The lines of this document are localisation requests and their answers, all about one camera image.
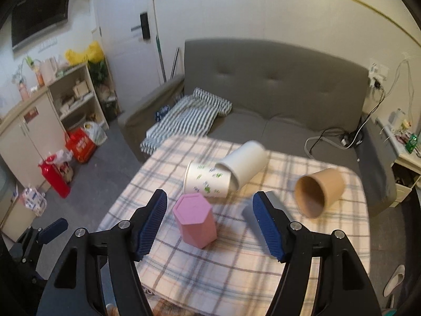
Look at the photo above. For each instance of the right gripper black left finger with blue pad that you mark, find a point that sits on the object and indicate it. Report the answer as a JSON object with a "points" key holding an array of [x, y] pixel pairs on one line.
{"points": [[74, 286]]}

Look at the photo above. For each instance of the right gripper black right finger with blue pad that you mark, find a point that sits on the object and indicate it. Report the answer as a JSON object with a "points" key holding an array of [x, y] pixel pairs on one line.
{"points": [[343, 288]]}

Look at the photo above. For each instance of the pink hexagonal cup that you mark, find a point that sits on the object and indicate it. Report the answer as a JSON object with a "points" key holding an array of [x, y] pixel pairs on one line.
{"points": [[194, 217]]}

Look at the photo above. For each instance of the brown kraft paper cup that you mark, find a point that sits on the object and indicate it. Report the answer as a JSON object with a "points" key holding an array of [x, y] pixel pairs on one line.
{"points": [[317, 192]]}

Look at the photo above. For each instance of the grey plastic cup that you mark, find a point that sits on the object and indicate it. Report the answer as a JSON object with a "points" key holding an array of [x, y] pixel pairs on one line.
{"points": [[257, 209]]}

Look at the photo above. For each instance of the plain white paper cup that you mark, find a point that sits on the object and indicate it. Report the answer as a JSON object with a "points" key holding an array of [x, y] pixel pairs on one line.
{"points": [[244, 163]]}

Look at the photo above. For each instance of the white cup green leaf print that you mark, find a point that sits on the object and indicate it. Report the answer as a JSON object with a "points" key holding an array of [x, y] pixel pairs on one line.
{"points": [[207, 180]]}

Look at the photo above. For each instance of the white slipper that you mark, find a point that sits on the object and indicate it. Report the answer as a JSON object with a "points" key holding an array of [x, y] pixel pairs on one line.
{"points": [[395, 280]]}

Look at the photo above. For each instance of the plaid table cloth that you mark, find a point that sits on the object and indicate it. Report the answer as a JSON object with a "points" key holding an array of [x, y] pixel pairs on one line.
{"points": [[234, 275]]}

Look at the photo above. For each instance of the white bedside cabinet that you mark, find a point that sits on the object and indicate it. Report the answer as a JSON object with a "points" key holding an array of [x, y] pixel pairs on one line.
{"points": [[405, 166]]}

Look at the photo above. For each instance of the red gift bag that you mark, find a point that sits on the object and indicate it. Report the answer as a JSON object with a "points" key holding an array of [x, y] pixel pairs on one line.
{"points": [[82, 147]]}

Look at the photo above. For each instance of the white shelf cabinet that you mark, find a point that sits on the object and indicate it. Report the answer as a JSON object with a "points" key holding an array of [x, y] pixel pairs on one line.
{"points": [[37, 128]]}

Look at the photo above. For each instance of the green bottle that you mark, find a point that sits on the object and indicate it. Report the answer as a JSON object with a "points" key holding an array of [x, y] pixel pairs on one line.
{"points": [[411, 143]]}

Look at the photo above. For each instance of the grey fabric sofa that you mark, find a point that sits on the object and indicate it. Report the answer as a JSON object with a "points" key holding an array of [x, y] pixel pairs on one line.
{"points": [[281, 95]]}

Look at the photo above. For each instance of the checked striped cloth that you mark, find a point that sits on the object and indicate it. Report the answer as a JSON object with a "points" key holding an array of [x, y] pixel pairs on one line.
{"points": [[193, 115]]}

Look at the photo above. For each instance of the yellow plastic bag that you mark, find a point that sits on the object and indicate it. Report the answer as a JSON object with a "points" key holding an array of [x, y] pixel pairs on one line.
{"points": [[92, 53]]}

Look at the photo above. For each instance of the wall power socket with chargers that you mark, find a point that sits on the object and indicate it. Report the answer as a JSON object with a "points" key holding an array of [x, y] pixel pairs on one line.
{"points": [[377, 73]]}

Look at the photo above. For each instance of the wall mounted television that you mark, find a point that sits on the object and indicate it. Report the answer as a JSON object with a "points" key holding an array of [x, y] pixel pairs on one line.
{"points": [[31, 18]]}

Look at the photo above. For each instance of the white door with black handle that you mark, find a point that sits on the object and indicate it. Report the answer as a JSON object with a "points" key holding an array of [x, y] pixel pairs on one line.
{"points": [[128, 38]]}

